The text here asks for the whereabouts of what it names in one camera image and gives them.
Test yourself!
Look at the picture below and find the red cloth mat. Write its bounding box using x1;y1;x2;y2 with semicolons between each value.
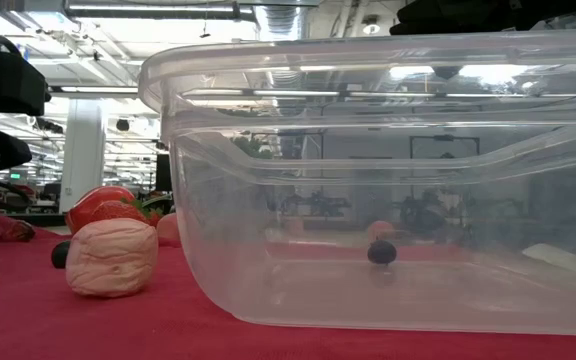
0;214;576;360

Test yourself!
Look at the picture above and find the dark blueberry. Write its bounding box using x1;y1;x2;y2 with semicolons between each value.
366;239;398;266
50;240;72;270

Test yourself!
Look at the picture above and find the green succulent plant in pot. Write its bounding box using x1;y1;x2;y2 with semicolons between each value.
230;134;275;160

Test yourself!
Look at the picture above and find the black aluminium table frame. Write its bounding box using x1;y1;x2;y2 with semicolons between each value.
0;212;67;227

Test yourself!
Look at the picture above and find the silver ceiling duct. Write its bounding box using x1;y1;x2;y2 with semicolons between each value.
253;4;312;42

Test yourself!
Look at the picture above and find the white pillar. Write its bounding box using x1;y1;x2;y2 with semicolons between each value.
59;97;107;214

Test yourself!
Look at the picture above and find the shiny red pepper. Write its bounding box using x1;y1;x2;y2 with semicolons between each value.
65;185;137;235

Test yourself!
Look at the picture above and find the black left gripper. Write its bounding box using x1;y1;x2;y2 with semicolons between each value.
0;35;52;177

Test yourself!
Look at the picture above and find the clear plastic tupperware container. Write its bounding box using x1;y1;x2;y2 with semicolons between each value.
137;28;576;337

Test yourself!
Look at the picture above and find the dark red raspberry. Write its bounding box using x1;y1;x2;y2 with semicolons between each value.
0;219;37;244

